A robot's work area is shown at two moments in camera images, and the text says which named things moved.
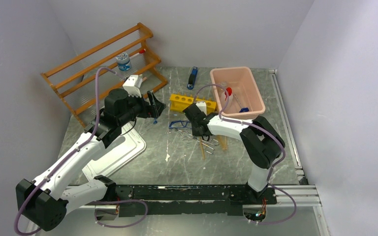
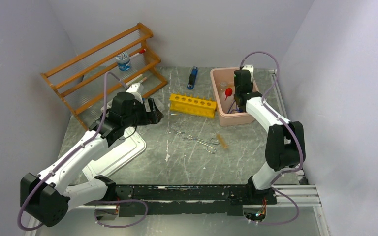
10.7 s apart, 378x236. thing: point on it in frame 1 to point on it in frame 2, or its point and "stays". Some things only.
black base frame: x=188 y=200 stays
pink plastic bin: x=245 y=101 stays
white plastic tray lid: x=129 y=146 stays
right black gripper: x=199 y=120 to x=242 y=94
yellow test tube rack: x=179 y=103 stays
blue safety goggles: x=178 y=124 to x=238 y=109
